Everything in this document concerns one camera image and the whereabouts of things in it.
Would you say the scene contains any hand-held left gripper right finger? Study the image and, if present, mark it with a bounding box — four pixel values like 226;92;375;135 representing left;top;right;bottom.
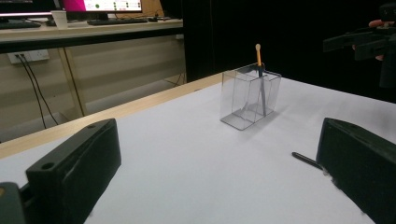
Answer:
316;117;396;224

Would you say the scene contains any white wall power outlet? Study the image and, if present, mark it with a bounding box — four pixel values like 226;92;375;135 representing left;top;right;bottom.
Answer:
7;49;50;65

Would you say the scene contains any white paper cup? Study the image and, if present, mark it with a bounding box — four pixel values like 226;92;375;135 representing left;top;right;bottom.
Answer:
50;9;69;30

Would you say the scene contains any monitor with pink screen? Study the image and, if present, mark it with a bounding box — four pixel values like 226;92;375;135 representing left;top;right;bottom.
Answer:
60;0;144;15

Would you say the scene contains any black keyboard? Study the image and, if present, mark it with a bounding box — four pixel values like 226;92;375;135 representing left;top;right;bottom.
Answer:
0;21;42;31
87;18;149;26

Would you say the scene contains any black and silver pen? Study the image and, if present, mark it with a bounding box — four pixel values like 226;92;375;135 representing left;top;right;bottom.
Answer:
291;151;325;171

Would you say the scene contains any white table sheet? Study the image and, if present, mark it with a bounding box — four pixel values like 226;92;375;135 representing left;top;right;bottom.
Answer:
0;73;396;224

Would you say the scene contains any black pencil with orange end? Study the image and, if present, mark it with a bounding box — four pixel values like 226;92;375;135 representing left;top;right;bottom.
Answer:
255;43;268;118

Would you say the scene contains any dark monitor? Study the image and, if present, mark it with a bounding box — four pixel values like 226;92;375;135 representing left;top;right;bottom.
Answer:
0;0;63;21

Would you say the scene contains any black curtain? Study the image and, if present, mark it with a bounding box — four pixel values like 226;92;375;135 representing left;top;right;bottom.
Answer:
181;0;396;105

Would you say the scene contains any wooden desk with black edge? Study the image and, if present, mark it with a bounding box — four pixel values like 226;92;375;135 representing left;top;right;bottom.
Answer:
0;18;185;119

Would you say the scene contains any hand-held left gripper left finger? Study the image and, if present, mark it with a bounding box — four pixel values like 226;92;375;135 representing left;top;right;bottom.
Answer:
26;118;122;224

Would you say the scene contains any clear acrylic organizer box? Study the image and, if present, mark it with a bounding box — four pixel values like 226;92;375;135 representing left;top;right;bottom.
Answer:
219;63;282;132

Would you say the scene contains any black wall cable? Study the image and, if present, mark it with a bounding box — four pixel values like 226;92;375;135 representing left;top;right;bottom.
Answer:
16;54;48;130
21;54;61;126

